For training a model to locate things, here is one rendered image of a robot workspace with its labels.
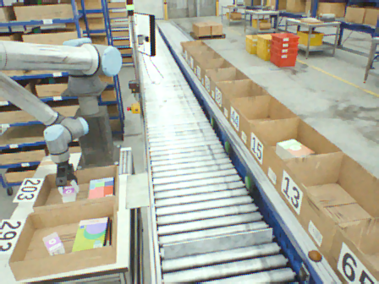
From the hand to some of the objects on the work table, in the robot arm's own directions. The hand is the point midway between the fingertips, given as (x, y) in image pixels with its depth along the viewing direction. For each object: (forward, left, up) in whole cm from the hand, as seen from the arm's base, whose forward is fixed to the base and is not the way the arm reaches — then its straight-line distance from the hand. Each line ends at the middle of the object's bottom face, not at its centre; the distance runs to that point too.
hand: (69, 193), depth 157 cm
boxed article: (+6, -35, -2) cm, 35 cm away
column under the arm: (+4, +42, -4) cm, 42 cm away
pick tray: (+6, -1, -3) cm, 7 cm away
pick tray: (+12, -32, -2) cm, 34 cm away
